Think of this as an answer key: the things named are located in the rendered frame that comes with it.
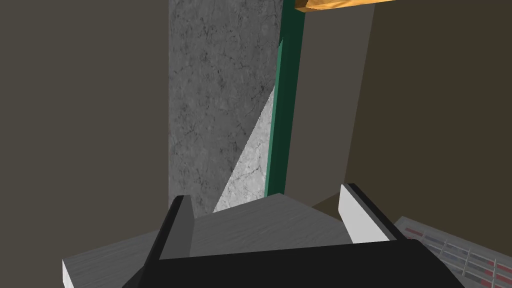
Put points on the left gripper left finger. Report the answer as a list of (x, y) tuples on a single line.
[(176, 232)]

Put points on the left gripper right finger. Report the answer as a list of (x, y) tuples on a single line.
[(360, 220)]

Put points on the grey wooden table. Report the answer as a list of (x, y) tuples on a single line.
[(264, 228)]

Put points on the white framed red grey panel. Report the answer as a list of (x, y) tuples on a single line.
[(468, 256)]

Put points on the green door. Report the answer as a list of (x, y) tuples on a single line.
[(282, 120)]

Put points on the orange wooden board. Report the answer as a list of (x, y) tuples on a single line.
[(336, 4)]

